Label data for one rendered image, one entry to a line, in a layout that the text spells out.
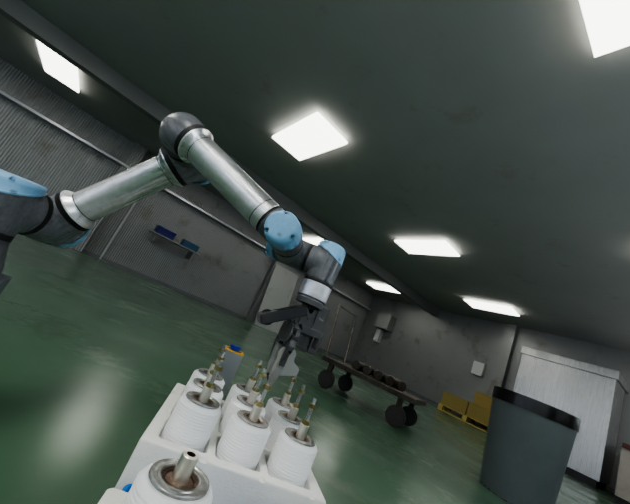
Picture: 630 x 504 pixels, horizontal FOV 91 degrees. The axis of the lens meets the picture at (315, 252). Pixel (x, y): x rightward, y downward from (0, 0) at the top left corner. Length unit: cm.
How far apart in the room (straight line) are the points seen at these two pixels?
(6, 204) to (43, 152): 881
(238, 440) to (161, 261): 906
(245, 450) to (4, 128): 952
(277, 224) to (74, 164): 916
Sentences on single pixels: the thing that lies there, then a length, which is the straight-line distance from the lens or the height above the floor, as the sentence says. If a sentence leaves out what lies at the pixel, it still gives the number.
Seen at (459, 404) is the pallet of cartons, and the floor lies 34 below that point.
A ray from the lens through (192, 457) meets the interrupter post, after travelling 48.
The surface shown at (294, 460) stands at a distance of 79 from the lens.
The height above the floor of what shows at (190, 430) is 21.
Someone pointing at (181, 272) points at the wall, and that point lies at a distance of 983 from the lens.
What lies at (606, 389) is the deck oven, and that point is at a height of 181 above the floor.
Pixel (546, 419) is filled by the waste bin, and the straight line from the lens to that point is 280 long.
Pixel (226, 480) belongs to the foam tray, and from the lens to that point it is 75.
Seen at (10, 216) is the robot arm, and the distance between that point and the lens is 96.
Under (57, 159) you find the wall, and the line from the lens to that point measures 971.
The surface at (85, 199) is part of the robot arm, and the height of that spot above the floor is 55.
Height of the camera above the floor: 47
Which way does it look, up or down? 14 degrees up
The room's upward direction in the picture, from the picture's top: 24 degrees clockwise
